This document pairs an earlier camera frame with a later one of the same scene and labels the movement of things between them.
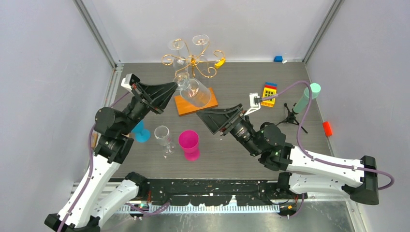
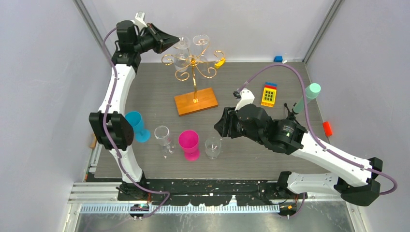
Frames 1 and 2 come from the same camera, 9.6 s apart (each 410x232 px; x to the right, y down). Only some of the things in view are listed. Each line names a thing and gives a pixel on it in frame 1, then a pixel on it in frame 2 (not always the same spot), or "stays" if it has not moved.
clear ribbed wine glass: [193, 91] -> [212, 147]
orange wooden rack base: [183, 108] stays
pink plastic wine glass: [189, 140] stays
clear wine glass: [163, 136] stays
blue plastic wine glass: [142, 135] stays
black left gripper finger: [156, 95] -> [165, 39]
